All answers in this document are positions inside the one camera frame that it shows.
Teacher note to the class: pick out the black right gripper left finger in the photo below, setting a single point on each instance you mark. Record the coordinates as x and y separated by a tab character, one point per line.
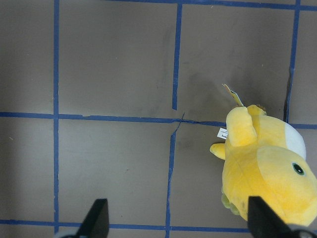
95	224

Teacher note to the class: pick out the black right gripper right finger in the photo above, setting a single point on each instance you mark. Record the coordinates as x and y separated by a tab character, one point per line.
263	222

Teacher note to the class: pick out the yellow plush toy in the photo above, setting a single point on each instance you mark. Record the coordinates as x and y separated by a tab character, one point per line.
266	157

